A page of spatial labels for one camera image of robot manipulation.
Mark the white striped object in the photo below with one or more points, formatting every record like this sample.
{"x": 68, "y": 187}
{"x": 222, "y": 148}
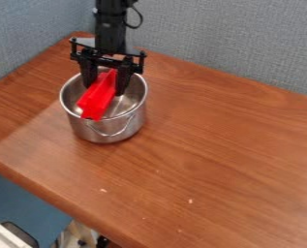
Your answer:
{"x": 14, "y": 237}

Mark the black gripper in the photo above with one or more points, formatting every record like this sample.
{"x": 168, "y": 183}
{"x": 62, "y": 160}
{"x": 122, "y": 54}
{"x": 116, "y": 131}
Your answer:
{"x": 108, "y": 50}

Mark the red cross-shaped block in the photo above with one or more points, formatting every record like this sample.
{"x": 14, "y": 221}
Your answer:
{"x": 96, "y": 99}

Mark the wooden table leg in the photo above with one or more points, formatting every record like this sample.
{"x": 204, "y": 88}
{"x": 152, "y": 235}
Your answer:
{"x": 78, "y": 236}

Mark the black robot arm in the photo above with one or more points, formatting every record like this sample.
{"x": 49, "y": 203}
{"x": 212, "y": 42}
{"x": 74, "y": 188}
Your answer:
{"x": 121, "y": 6}

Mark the metal pot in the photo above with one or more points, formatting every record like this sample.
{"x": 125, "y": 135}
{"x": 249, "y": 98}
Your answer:
{"x": 124, "y": 118}

